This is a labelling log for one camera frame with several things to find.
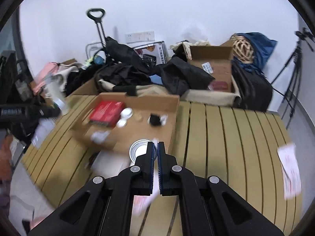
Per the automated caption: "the black sock bundle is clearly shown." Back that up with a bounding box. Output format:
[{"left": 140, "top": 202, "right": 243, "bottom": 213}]
[{"left": 149, "top": 113, "right": 162, "bottom": 126}]

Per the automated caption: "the pink happy birthday card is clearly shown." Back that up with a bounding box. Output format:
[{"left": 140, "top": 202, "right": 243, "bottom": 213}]
[{"left": 277, "top": 143, "right": 302, "bottom": 200}]

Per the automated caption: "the white jar lid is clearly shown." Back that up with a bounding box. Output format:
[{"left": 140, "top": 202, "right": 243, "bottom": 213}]
[{"left": 129, "top": 139, "right": 151, "bottom": 163}]

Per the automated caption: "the white thermos bottle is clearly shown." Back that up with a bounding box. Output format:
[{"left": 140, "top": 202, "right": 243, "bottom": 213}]
[{"left": 45, "top": 79, "right": 69, "bottom": 116}]

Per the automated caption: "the beige pink clothes heap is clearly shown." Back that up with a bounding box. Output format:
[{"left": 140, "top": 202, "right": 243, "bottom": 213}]
[{"left": 32, "top": 62, "right": 84, "bottom": 94}]

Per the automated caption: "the white round jar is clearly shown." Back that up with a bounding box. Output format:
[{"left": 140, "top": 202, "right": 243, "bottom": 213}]
[{"left": 116, "top": 118, "right": 127, "bottom": 128}]

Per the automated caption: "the red printed box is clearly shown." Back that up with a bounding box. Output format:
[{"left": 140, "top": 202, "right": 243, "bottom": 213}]
[{"left": 89, "top": 101, "right": 125, "bottom": 128}]

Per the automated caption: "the brown cardboard tray box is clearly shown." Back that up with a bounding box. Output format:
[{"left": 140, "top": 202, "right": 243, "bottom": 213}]
[{"left": 70, "top": 93, "right": 179, "bottom": 156}]

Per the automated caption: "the small white jar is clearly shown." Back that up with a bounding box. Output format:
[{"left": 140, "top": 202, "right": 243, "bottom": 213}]
[{"left": 120, "top": 108, "right": 133, "bottom": 119}]

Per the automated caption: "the black clothing pile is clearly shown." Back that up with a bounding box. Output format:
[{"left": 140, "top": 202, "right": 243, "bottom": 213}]
[{"left": 65, "top": 36, "right": 214, "bottom": 96}]

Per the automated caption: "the beige fabric bag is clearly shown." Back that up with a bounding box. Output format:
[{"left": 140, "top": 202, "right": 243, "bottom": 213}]
[{"left": 96, "top": 79, "right": 242, "bottom": 107}]

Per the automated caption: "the blue folded cloth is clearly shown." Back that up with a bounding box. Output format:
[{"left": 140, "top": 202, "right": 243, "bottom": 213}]
[{"left": 149, "top": 75, "right": 163, "bottom": 85}]

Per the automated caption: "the printed appliance box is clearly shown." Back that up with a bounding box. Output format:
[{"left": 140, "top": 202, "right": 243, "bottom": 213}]
[{"left": 133, "top": 41, "right": 168, "bottom": 66}]

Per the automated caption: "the open brown cardboard box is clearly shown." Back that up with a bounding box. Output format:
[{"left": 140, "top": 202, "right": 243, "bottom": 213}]
[{"left": 188, "top": 44, "right": 233, "bottom": 93}]

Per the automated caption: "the woven rattan basket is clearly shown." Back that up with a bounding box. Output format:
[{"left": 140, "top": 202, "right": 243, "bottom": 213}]
[{"left": 230, "top": 34, "right": 254, "bottom": 64}]

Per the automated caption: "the blue fabric bag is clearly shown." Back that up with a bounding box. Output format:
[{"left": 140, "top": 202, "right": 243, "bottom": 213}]
[{"left": 233, "top": 32, "right": 278, "bottom": 74}]

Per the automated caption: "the black tripod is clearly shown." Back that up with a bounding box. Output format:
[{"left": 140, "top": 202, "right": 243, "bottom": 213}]
[{"left": 271, "top": 27, "right": 314, "bottom": 129}]

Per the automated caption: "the black trolley handle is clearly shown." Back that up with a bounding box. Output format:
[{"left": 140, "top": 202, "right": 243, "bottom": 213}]
[{"left": 86, "top": 8, "right": 106, "bottom": 48}]

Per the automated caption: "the white wall socket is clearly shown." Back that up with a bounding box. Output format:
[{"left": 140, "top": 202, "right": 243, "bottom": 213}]
[{"left": 125, "top": 31, "right": 155, "bottom": 43}]

